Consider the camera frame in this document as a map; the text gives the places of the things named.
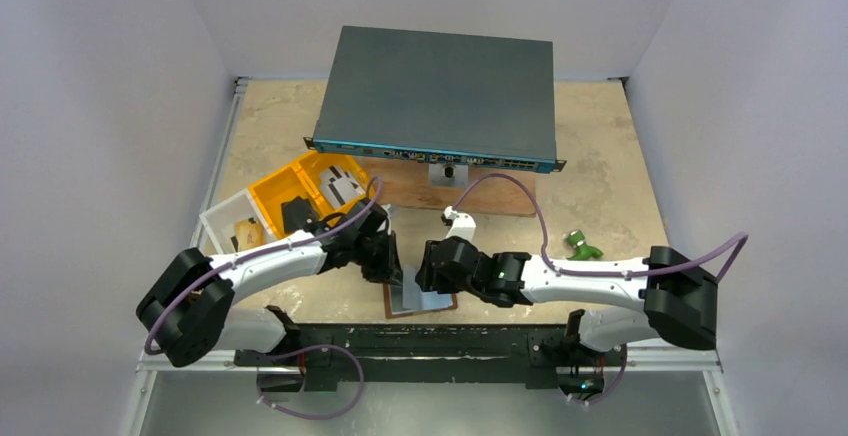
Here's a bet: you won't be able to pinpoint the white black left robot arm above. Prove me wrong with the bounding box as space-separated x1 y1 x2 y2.
135 201 403 368

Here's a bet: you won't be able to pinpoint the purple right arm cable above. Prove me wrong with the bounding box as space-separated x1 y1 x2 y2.
442 173 750 283

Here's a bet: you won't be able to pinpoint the black card in bin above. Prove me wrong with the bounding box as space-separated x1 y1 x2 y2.
281 196 318 235

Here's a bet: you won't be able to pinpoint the green toy figure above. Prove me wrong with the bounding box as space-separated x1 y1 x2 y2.
563 229 604 261

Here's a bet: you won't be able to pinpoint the yellow plastic bin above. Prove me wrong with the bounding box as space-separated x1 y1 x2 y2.
248 151 370 239

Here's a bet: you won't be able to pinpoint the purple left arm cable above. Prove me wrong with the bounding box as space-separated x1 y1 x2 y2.
143 176 384 357

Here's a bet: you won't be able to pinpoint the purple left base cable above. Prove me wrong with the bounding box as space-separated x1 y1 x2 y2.
255 343 367 421

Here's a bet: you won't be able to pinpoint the grey blue network switch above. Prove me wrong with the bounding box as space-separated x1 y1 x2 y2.
304 26 565 174

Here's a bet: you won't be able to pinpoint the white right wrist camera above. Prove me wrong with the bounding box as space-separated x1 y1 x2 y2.
442 206 477 242

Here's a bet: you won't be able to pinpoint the brown wooden board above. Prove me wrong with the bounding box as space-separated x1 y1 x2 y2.
358 157 535 217

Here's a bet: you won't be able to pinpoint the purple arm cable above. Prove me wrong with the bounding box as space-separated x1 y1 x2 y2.
143 176 384 357
442 173 750 283

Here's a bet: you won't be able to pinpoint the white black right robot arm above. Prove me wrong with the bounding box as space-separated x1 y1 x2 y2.
415 236 718 352

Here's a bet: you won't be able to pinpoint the white cards in bin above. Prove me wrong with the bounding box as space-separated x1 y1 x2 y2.
318 165 365 210

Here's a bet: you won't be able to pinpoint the brown leather card holder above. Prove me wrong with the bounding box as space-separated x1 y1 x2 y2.
383 266 458 319

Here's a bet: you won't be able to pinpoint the grey metal camera stand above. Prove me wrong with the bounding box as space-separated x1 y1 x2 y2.
428 163 469 189

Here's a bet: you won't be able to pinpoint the white plastic bin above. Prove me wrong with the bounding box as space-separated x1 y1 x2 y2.
200 189 276 254

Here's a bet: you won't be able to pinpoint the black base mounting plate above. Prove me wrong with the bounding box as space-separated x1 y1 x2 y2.
234 323 622 395

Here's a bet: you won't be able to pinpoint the orange credit card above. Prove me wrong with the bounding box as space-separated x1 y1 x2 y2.
230 218 265 251

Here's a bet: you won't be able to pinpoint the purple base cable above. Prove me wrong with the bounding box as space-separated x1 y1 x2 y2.
255 343 367 421
566 346 629 408

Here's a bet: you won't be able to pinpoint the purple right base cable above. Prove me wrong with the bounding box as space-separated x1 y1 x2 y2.
566 346 629 408

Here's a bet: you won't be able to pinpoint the aluminium frame rail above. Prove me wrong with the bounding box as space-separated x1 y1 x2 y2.
135 76 252 375

